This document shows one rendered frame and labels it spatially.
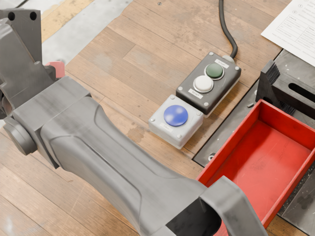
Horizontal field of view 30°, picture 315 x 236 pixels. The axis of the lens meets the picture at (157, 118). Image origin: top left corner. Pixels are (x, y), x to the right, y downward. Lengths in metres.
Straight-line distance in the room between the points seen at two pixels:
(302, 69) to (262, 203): 0.28
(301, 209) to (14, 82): 0.51
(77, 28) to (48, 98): 1.75
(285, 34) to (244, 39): 0.08
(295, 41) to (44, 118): 0.65
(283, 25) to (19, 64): 0.63
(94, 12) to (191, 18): 1.27
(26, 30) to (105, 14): 1.67
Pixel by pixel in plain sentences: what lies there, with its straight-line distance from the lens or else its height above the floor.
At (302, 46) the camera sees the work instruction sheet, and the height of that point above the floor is 0.90.
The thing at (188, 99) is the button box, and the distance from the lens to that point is 0.99.
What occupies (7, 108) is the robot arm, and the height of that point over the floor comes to 1.21.
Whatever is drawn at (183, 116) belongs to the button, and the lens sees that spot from 0.96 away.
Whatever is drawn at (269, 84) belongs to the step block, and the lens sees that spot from 0.97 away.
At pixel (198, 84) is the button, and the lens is 1.00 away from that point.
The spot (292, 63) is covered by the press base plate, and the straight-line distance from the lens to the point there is 1.09.
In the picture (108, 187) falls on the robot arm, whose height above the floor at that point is 1.31.
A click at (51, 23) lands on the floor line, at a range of 2.37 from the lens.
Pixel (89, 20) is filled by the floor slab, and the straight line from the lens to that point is 2.35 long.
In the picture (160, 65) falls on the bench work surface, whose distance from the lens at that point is 1.07.
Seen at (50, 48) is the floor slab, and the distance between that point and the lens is 2.29.
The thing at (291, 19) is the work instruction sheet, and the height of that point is 0.90.
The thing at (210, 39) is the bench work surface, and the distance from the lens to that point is 1.11.
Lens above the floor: 1.76
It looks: 58 degrees down
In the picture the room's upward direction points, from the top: 4 degrees counter-clockwise
